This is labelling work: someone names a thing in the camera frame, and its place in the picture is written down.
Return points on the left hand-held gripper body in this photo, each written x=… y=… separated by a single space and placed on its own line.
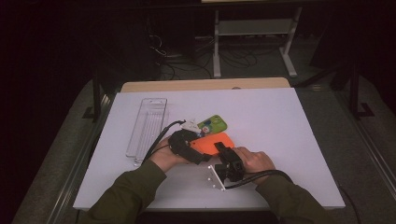
x=182 y=146

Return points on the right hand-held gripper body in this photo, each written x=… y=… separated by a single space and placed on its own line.
x=232 y=166

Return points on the orange phone case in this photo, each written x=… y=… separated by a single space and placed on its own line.
x=211 y=143

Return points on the green cartoon phone case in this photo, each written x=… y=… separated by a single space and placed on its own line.
x=216 y=123

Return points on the clear plastic tray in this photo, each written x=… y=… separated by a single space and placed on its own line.
x=148 y=127

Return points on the person's left hand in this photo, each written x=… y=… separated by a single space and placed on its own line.
x=163 y=157

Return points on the person's right hand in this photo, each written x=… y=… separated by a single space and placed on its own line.
x=257 y=163

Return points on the wooden table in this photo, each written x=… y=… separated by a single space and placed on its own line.
x=202 y=84

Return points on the white board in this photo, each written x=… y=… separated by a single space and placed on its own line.
x=280 y=140

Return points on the black metal stand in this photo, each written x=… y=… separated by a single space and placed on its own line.
x=97 y=96
x=355 y=93

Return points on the aluminium rail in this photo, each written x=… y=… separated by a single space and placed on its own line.
x=77 y=174
x=370 y=152

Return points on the white metal desk frame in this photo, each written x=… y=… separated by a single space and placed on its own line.
x=253 y=27

